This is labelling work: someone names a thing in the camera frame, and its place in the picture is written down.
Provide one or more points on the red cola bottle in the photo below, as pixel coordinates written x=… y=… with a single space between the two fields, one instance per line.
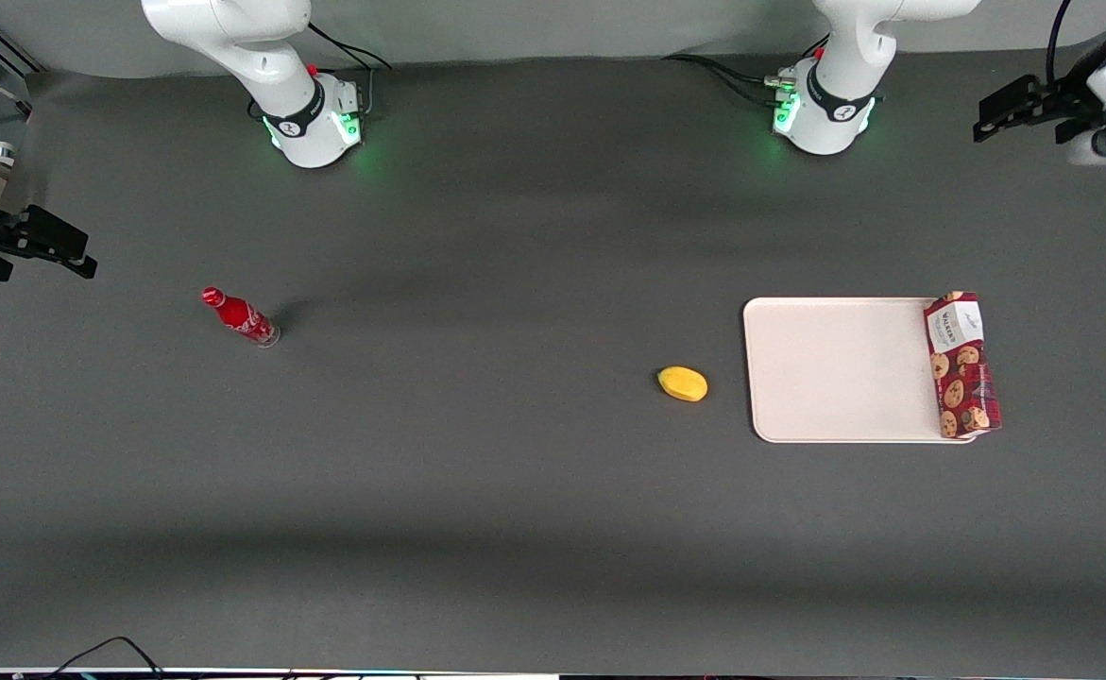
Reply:
x=239 y=315

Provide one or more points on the yellow lemon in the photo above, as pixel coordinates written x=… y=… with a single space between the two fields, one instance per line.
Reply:
x=683 y=383

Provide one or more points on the red cookie box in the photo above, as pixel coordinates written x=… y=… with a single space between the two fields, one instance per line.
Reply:
x=962 y=368

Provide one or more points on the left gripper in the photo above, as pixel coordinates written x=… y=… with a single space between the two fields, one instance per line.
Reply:
x=1070 y=98

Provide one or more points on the aluminium frame rail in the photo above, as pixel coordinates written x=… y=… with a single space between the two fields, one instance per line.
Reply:
x=3 y=45

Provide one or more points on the white rectangular tray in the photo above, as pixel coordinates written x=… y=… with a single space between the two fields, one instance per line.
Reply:
x=841 y=370

